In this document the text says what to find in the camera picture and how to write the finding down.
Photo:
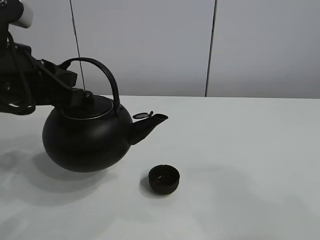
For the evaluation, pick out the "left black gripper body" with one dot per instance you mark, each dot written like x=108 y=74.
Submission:
x=47 y=89

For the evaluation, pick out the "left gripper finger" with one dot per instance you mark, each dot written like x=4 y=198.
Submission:
x=68 y=77

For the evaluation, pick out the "black round teapot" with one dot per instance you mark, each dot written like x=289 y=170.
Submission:
x=97 y=134

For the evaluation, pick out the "small black teacup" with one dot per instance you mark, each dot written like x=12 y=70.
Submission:
x=163 y=179

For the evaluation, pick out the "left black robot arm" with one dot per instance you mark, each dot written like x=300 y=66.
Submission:
x=27 y=82

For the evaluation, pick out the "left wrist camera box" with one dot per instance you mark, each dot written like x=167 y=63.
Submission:
x=26 y=18

